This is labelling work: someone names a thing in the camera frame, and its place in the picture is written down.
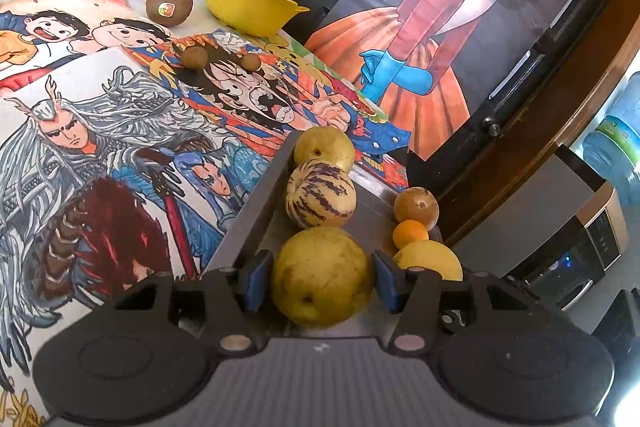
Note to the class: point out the small orange kumquat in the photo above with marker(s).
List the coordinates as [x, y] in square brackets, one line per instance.
[410, 234]

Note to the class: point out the blue water bottle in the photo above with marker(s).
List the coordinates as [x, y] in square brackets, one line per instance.
[615, 147]

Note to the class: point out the small brown fruit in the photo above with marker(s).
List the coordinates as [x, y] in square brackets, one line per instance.
[193, 57]
[250, 62]

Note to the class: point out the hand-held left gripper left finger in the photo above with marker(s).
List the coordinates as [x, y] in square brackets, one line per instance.
[257, 282]

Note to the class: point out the yellow lemon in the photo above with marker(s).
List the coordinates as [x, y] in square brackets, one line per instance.
[430, 259]

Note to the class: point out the cartoon boys drawing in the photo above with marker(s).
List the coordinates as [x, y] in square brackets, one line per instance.
[50, 32]

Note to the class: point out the colourful comic face drawing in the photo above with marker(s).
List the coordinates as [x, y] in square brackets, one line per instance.
[240, 107]

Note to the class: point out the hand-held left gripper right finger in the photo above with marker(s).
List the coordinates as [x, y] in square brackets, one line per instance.
[387, 282]

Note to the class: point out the small green pear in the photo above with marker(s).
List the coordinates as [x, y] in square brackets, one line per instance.
[322, 147]

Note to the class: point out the brown kiwi with sticker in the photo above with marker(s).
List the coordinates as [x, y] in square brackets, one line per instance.
[177, 2]

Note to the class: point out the brown wooden door frame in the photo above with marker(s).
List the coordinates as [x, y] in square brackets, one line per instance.
[525, 157]

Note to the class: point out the brown round passion fruit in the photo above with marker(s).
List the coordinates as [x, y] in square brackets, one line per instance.
[415, 207]

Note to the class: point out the purple striped pepino melon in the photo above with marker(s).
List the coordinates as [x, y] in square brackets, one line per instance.
[320, 197]

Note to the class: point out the wall poster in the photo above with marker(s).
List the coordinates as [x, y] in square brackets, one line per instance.
[440, 32]

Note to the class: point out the large green pear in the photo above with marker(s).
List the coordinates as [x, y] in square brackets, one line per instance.
[320, 277]

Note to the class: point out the grey metal tray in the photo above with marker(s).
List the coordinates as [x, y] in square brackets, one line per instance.
[370, 217]

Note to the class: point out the silver black appliance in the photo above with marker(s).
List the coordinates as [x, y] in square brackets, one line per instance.
[575, 257]

